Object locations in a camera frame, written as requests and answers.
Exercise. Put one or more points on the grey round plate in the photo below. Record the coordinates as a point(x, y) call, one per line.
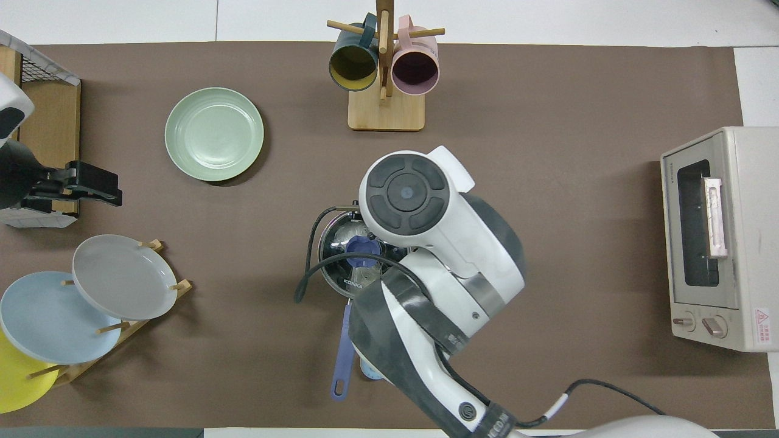
point(122, 277)

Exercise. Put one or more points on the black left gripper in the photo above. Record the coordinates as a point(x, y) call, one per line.
point(76, 182)

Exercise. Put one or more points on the wooden plate rack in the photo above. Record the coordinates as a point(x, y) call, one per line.
point(79, 372)

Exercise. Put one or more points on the light blue round plate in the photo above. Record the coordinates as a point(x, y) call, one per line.
point(48, 319)

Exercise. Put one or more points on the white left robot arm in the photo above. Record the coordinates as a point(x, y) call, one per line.
point(12, 176)

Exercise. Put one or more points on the wooden mug tree stand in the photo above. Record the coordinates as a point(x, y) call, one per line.
point(386, 115)

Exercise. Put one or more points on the pink mug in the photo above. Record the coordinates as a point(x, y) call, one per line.
point(415, 70)

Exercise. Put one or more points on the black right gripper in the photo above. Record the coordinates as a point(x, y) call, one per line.
point(389, 242)

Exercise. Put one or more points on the dark teal mug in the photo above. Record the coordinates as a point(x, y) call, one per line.
point(353, 67)

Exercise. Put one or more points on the beige toaster oven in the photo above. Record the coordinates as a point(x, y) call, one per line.
point(688, 292)

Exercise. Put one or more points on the yellow round plate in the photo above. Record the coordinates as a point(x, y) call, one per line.
point(18, 383)

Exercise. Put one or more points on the brown table mat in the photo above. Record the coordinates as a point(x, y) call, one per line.
point(548, 91)

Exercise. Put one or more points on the green round plate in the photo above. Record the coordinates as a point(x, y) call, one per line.
point(213, 134)

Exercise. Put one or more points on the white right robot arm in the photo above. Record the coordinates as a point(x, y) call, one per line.
point(456, 243)

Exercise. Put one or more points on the glass lid with blue knob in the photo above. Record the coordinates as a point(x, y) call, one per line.
point(331, 240)

